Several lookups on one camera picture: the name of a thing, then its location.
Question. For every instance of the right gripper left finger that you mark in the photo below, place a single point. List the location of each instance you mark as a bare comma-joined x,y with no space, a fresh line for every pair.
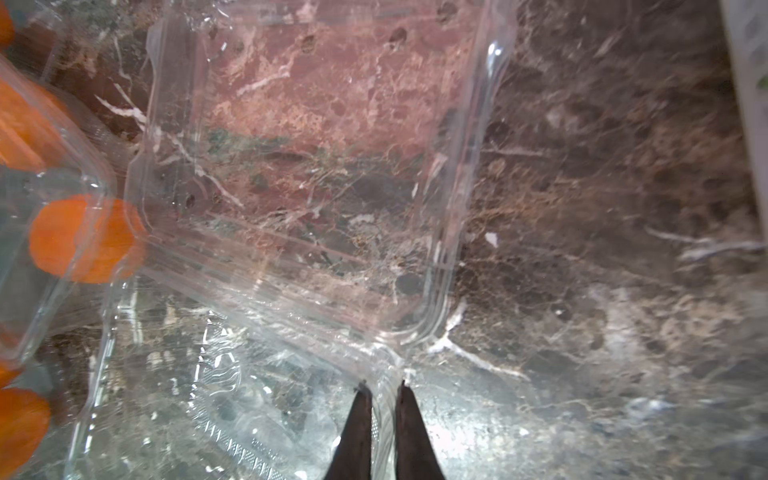
352,457

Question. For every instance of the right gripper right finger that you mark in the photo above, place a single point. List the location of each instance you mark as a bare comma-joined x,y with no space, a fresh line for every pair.
415,458

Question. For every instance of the clear clamshell container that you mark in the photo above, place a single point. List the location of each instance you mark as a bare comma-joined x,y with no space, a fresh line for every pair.
44,157
303,181

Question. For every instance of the orange container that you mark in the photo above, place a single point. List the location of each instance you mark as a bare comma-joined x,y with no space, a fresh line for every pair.
25,418
69,236

